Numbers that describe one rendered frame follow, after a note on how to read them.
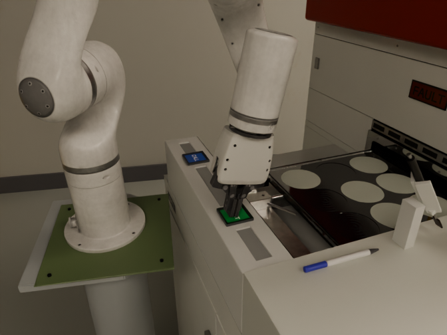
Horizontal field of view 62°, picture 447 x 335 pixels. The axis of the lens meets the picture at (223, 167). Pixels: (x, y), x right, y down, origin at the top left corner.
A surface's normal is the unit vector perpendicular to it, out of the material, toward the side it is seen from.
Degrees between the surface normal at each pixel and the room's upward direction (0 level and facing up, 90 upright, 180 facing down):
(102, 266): 3
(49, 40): 71
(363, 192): 0
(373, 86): 90
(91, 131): 32
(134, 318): 90
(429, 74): 90
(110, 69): 75
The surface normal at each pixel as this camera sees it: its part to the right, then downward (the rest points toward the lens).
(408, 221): -0.94, 0.17
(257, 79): -0.30, 0.34
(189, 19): 0.17, 0.47
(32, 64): -0.28, 0.05
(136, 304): 0.78, 0.29
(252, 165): 0.37, 0.48
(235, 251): 0.00, -0.88
